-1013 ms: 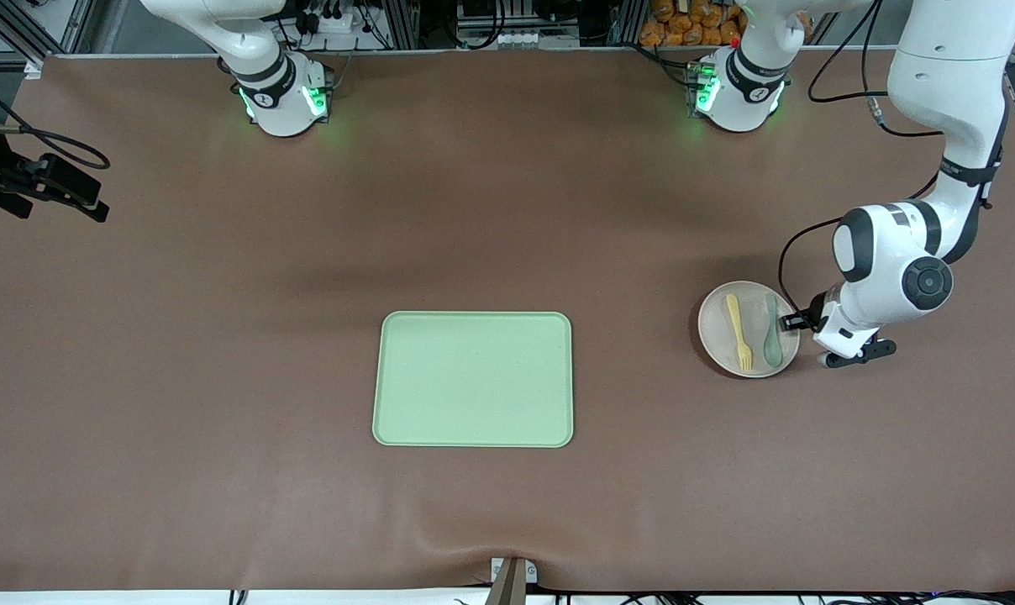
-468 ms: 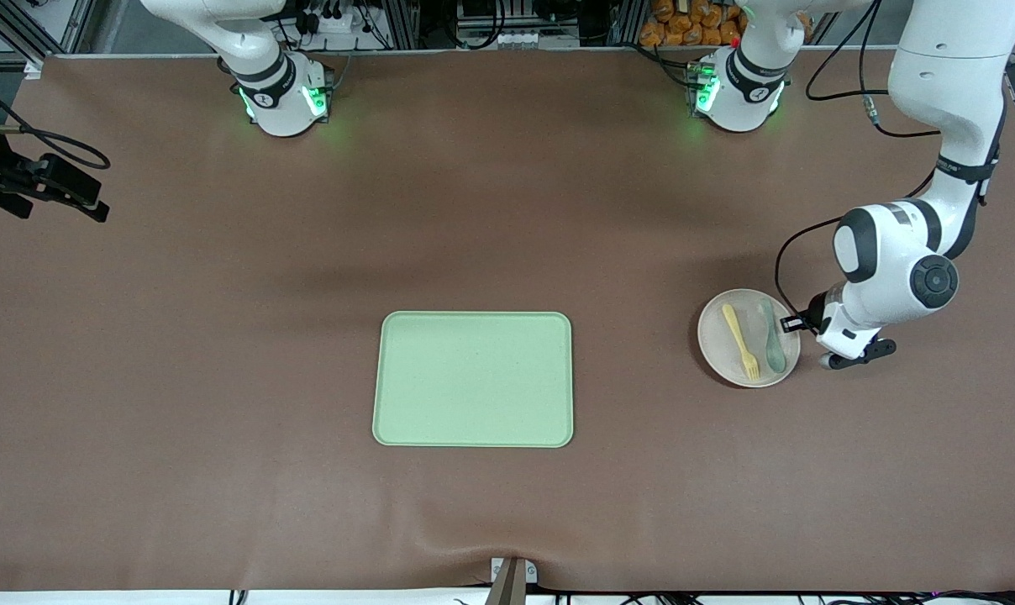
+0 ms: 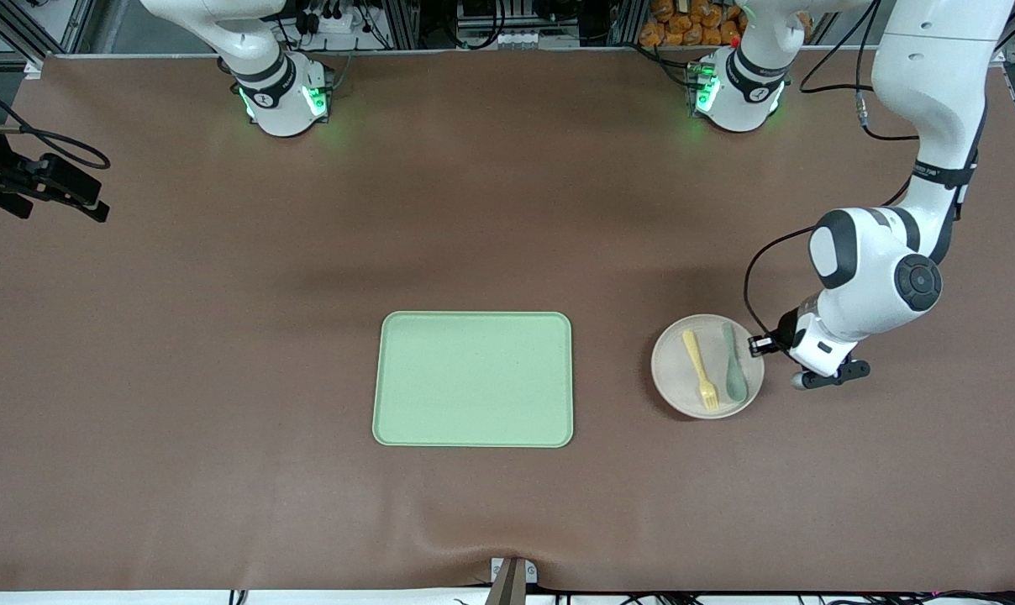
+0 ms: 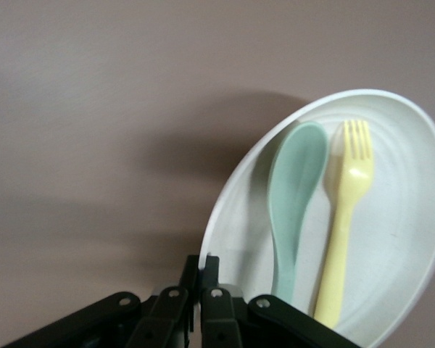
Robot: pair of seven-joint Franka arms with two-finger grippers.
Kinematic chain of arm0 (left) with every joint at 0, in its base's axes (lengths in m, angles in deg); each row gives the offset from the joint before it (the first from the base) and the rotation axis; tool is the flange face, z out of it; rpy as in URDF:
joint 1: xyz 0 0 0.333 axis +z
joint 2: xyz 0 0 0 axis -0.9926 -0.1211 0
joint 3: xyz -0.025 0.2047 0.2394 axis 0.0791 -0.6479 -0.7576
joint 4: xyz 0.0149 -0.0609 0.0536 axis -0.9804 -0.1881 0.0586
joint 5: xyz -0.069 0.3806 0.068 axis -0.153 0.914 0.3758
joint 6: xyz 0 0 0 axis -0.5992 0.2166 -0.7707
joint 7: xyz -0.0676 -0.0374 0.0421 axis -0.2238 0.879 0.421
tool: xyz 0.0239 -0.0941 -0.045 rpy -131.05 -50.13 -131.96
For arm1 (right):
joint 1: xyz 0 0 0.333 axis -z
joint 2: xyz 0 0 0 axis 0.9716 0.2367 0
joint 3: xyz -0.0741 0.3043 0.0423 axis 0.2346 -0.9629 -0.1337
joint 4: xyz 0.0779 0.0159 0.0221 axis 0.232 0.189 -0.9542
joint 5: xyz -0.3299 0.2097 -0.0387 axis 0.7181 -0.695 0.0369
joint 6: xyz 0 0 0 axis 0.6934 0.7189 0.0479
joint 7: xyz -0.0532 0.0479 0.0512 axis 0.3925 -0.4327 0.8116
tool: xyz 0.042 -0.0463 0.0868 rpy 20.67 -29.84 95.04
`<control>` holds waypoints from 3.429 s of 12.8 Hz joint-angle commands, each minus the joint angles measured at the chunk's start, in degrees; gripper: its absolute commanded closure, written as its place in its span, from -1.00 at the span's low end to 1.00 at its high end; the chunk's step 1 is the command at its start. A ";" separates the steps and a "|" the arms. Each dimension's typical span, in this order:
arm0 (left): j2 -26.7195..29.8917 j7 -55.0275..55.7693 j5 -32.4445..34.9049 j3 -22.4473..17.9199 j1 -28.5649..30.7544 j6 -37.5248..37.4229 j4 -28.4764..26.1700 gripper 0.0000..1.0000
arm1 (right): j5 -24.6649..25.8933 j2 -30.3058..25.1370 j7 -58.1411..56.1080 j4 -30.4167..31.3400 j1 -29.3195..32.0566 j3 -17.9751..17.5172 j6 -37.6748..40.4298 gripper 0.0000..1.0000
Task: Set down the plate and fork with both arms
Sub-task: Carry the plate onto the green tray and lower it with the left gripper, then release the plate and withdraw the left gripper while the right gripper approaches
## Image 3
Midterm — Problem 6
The pale green plastic spoon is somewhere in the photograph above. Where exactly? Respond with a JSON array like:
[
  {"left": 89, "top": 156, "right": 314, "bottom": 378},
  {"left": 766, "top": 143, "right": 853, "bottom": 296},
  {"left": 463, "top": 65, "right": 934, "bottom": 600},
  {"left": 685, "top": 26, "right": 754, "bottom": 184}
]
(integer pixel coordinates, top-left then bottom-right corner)
[{"left": 722, "top": 323, "right": 748, "bottom": 402}]

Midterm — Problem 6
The yellow plastic fork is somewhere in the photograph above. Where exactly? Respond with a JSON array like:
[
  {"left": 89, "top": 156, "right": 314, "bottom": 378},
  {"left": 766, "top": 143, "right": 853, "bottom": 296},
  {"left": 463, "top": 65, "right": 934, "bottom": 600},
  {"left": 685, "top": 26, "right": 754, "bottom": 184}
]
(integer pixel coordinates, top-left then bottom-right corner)
[{"left": 682, "top": 329, "right": 720, "bottom": 412}]

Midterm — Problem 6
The beige speckled round plate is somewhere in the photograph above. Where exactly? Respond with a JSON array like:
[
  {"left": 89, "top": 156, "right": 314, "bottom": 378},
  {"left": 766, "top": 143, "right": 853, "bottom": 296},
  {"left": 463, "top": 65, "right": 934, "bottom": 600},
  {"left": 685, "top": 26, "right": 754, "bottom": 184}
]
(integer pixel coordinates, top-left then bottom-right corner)
[{"left": 650, "top": 313, "right": 765, "bottom": 420}]

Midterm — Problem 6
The brown table mat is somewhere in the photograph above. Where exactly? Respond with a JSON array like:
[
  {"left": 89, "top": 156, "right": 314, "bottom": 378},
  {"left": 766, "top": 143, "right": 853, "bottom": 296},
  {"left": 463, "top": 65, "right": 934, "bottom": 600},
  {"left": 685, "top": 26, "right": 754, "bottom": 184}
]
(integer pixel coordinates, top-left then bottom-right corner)
[{"left": 0, "top": 46, "right": 1015, "bottom": 593}]

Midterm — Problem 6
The light green rectangular tray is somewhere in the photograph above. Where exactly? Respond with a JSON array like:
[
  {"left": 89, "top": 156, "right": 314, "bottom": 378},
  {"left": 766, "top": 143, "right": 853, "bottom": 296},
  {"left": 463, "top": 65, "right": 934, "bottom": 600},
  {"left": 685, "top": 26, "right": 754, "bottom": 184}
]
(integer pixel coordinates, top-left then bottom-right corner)
[{"left": 371, "top": 311, "right": 575, "bottom": 449}]

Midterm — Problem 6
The white power strip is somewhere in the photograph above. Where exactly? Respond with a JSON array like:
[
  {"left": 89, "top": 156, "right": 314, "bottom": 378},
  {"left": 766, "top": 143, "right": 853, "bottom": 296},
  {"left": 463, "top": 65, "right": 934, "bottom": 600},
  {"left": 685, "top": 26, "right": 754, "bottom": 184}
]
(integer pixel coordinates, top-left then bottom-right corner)
[{"left": 302, "top": 4, "right": 359, "bottom": 36}]

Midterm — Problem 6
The orange snack bag pile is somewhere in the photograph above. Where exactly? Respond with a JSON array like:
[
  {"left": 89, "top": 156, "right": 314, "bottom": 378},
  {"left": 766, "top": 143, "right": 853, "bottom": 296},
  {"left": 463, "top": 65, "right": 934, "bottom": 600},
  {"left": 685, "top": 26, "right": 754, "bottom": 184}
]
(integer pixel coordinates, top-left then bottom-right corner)
[{"left": 639, "top": 0, "right": 813, "bottom": 48}]

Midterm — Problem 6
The white connector strip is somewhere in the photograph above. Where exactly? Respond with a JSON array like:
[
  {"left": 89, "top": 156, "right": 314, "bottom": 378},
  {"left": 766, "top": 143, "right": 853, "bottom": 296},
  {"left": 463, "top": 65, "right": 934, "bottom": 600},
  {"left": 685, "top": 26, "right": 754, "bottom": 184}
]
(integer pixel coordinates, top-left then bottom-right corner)
[{"left": 461, "top": 29, "right": 544, "bottom": 50}]

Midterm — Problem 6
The aluminium frame profile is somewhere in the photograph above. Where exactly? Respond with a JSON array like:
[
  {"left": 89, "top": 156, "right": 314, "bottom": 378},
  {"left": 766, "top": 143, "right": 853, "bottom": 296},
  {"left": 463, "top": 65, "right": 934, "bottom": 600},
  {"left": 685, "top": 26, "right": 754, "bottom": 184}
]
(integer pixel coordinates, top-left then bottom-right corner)
[
  {"left": 613, "top": 0, "right": 649, "bottom": 47},
  {"left": 0, "top": 0, "right": 48, "bottom": 78},
  {"left": 386, "top": 0, "right": 420, "bottom": 50}
]

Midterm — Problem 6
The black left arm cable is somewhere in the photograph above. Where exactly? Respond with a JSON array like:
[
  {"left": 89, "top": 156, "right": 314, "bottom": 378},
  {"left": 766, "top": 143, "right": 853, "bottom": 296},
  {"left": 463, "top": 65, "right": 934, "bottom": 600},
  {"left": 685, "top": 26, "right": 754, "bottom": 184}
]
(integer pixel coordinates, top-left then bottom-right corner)
[{"left": 743, "top": 0, "right": 924, "bottom": 339}]

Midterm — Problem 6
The grey metal clamp bracket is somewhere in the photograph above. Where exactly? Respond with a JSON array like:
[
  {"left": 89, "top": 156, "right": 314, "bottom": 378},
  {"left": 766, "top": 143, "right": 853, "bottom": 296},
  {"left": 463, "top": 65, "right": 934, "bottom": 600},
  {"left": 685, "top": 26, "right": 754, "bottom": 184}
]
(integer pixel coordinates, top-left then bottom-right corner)
[{"left": 486, "top": 556, "right": 539, "bottom": 605}]

